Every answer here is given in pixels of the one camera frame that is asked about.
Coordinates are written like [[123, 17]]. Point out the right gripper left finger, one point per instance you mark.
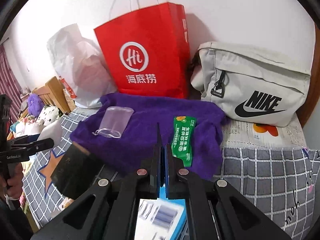
[[109, 209]]

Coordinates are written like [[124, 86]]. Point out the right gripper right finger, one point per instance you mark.
[[215, 210]]

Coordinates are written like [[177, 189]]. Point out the green snack packet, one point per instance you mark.
[[181, 143]]

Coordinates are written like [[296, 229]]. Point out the person's left hand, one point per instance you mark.
[[15, 183]]

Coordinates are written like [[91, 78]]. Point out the pastel blanket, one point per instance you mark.
[[28, 126]]

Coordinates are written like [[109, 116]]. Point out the brown star felt mat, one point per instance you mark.
[[47, 170]]

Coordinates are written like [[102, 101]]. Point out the purple plush toy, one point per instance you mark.
[[35, 105]]

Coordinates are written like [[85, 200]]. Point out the white spotted pillow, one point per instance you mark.
[[48, 115]]

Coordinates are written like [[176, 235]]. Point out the blue tissue pack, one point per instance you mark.
[[160, 218]]

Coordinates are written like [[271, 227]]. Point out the dark green box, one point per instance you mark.
[[75, 172]]

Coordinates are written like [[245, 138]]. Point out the red striped curtain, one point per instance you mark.
[[9, 85]]

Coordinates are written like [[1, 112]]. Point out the wooden headboard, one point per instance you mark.
[[52, 94]]

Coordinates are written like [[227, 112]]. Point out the grey checked bed sheet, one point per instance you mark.
[[280, 182]]

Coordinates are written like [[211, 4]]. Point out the patterned book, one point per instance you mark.
[[69, 100]]

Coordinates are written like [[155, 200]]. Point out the white fruit print mattress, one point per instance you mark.
[[239, 134]]

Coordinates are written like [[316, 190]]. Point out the purple towel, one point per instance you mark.
[[153, 116]]

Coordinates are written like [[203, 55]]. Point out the white Miniso plastic bag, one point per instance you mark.
[[80, 67]]

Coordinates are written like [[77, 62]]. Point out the beige Nike waist bag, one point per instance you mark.
[[249, 83]]

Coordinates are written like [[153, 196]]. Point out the red paper shopping bag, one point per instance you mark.
[[147, 50]]

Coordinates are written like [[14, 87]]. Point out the wooden door frame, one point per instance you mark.
[[305, 111]]

